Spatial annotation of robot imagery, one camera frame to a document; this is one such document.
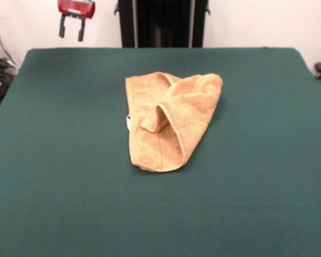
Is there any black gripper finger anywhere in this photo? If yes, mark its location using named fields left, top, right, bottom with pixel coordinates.
left=58, top=14, right=68, bottom=39
left=77, top=17, right=87, bottom=42

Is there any tan terry towel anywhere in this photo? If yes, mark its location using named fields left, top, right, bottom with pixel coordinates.
left=124, top=71, right=224, bottom=173

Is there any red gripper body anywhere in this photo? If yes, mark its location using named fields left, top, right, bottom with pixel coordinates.
left=57, top=0, right=96, bottom=20

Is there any dark green table cloth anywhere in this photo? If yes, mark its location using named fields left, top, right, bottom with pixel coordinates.
left=0, top=47, right=321, bottom=257

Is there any black stand frame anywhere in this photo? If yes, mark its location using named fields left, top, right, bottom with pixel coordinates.
left=113, top=0, right=211, bottom=49

